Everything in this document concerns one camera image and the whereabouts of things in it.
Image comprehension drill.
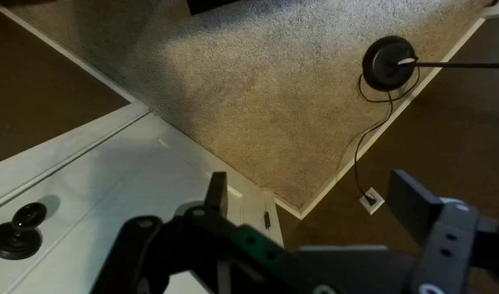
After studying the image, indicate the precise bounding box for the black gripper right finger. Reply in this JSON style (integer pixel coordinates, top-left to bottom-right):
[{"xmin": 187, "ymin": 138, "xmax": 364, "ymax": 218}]
[{"xmin": 390, "ymin": 169, "xmax": 499, "ymax": 294}]

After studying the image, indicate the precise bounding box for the black floor lamp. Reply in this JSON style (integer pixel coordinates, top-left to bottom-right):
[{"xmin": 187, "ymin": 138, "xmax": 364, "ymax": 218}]
[{"xmin": 361, "ymin": 35, "xmax": 499, "ymax": 94}]

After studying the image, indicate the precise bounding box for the white door frame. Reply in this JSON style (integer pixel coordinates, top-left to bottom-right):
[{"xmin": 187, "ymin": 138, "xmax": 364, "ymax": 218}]
[{"xmin": 0, "ymin": 0, "xmax": 152, "ymax": 213}]

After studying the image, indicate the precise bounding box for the white panel door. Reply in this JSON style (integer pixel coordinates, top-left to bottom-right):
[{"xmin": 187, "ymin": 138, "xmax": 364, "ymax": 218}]
[{"xmin": 0, "ymin": 112, "xmax": 288, "ymax": 294}]

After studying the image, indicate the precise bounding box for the thin black lamp cable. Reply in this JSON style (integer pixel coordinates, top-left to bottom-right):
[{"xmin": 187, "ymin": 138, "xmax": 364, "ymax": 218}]
[{"xmin": 353, "ymin": 73, "xmax": 423, "ymax": 202}]

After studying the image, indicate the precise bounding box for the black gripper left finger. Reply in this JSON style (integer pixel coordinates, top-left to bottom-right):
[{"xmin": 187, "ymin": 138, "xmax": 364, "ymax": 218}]
[{"xmin": 90, "ymin": 171, "xmax": 338, "ymax": 294}]

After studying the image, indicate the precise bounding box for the black round door knob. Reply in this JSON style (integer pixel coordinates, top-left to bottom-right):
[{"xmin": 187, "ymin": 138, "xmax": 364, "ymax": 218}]
[{"xmin": 0, "ymin": 202, "xmax": 50, "ymax": 262}]

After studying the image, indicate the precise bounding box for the white wall outlet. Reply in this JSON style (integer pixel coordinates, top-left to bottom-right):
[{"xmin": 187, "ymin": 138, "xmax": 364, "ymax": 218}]
[{"xmin": 359, "ymin": 187, "xmax": 387, "ymax": 216}]

